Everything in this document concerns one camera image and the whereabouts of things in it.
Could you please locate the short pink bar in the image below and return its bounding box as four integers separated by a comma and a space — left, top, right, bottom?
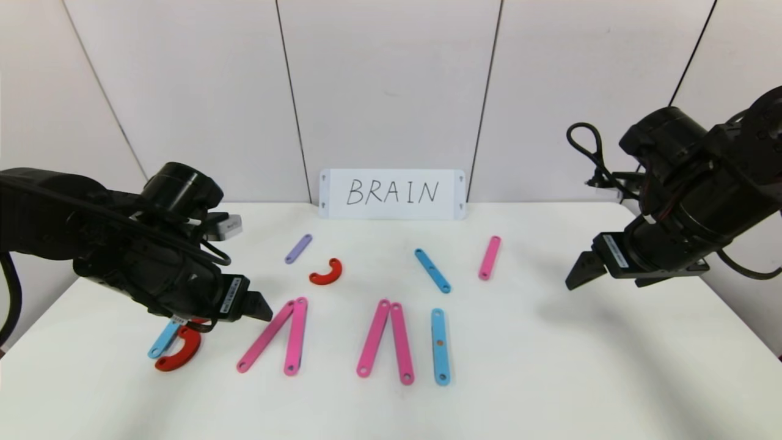
478, 236, 502, 281

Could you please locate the long pink bar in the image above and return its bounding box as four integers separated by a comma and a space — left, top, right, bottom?
390, 302, 415, 386
356, 299, 391, 378
236, 300, 296, 373
283, 297, 309, 376

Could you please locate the white sign card reading BRAIN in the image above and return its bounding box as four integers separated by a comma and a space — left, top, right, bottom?
319, 169, 467, 220

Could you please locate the black looped camera cable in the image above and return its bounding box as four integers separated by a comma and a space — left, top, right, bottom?
566, 122, 642, 202

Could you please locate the short purple bar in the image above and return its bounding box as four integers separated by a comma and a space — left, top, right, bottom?
285, 234, 313, 265

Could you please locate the large red arc piece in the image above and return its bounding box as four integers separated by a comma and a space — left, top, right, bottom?
155, 326, 202, 373

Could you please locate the long blue bar orange dot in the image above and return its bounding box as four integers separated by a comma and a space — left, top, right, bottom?
431, 308, 451, 386

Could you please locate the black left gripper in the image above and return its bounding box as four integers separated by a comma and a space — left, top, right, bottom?
163, 252, 274, 323

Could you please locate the short blue bar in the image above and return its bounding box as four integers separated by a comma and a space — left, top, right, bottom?
414, 248, 452, 294

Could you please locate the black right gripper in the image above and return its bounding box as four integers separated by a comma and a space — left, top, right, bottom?
565, 213, 696, 291

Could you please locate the long plain blue bar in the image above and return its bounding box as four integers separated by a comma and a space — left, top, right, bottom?
147, 320, 182, 359

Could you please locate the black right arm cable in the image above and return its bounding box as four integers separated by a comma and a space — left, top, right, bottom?
716, 247, 782, 282

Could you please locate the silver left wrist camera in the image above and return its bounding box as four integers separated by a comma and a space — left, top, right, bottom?
205, 213, 243, 242

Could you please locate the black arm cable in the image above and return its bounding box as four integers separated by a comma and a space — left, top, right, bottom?
0, 251, 23, 346
716, 247, 782, 282

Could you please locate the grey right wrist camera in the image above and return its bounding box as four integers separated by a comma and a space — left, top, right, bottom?
602, 173, 645, 202

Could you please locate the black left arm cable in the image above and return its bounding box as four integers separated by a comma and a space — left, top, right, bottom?
0, 251, 23, 346

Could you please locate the small red arc piece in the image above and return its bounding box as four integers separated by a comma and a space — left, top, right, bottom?
309, 257, 343, 286

